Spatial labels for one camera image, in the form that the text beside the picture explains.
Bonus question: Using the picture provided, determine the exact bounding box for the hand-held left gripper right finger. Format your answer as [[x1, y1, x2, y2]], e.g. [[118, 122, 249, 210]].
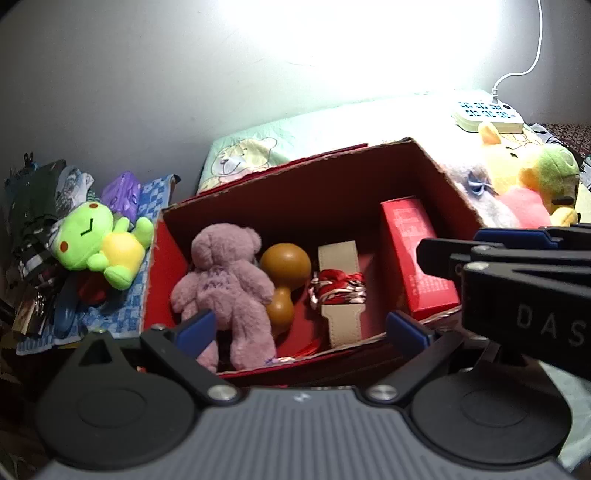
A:
[[367, 310, 528, 409]]

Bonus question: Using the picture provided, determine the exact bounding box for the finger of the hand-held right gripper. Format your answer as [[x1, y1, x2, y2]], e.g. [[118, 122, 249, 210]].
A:
[[472, 222, 591, 253], [416, 236, 591, 278]]

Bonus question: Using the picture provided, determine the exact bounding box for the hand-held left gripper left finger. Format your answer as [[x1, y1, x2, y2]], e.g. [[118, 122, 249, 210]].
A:
[[69, 308, 242, 408]]

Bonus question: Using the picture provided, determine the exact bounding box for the white plush bunny plaid bow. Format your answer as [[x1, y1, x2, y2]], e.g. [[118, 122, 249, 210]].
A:
[[444, 161, 523, 230]]

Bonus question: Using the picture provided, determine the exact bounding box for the green-headed plush toy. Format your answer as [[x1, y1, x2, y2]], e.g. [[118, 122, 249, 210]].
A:
[[519, 143, 581, 227]]

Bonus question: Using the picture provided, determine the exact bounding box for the yellow plush bear pink shirt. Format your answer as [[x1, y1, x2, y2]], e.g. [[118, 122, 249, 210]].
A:
[[478, 121, 555, 228]]

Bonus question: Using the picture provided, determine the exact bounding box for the red-lined cardboard box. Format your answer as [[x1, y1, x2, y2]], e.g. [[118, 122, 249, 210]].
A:
[[141, 137, 483, 380]]

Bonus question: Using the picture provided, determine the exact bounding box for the red printed carton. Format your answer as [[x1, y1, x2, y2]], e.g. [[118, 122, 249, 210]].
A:
[[381, 197, 461, 322]]

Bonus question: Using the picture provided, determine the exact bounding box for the purple plush teddy bear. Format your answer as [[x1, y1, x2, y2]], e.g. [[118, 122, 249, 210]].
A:
[[170, 223, 278, 372]]

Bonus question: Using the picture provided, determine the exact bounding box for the blue checkered cloth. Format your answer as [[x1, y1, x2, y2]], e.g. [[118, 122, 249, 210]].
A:
[[16, 174, 182, 356]]

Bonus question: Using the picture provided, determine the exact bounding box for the brown wooden gourd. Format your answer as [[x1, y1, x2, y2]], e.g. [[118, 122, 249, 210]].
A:
[[259, 243, 312, 337]]

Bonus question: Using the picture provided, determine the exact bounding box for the white power strip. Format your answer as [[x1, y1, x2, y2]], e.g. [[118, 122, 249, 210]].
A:
[[451, 99, 525, 134]]

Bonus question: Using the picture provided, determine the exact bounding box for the dark patterned stool cushion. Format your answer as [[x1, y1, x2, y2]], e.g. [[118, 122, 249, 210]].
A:
[[530, 122, 591, 158]]

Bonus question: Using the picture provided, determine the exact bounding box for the blue plastic object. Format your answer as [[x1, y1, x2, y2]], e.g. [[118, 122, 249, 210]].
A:
[[54, 277, 89, 340]]

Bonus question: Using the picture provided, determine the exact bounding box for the green plush frog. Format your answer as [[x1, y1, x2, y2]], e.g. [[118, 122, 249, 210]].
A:
[[50, 202, 154, 291]]

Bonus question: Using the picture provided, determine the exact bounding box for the purple plastic packet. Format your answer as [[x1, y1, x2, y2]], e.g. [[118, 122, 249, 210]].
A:
[[100, 172, 142, 220]]

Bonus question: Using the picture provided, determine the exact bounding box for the printed green bed sheet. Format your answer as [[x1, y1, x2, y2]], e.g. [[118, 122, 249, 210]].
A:
[[196, 88, 591, 474]]

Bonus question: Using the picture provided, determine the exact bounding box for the dark clothes pile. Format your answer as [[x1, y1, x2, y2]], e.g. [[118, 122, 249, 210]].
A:
[[0, 154, 98, 337]]

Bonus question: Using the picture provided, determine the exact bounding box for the beige strap with red ribbon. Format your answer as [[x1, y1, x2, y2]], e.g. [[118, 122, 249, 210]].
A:
[[318, 240, 365, 348]]

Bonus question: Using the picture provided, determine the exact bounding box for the white power cable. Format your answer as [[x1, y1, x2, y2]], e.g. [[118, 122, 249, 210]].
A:
[[490, 0, 544, 105]]

